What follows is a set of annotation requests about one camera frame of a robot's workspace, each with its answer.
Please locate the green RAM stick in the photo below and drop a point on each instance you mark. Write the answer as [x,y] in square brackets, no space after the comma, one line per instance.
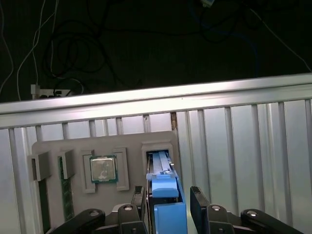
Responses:
[67,195]

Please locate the grey parts rack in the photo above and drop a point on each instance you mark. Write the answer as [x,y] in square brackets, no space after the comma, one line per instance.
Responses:
[73,146]

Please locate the silver CPU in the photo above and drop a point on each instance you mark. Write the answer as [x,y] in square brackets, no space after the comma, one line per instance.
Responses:
[103,168]

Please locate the hard disk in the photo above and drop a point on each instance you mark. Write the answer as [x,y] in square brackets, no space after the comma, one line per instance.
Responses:
[165,185]

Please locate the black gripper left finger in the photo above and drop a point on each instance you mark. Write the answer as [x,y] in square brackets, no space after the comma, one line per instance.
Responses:
[130,219]

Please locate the white power strip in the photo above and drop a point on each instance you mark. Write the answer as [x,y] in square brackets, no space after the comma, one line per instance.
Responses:
[48,92]

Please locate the white power adapter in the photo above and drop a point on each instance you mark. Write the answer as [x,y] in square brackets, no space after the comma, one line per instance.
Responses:
[207,3]

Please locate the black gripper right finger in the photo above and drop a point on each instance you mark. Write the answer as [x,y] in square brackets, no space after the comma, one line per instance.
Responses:
[200,209]

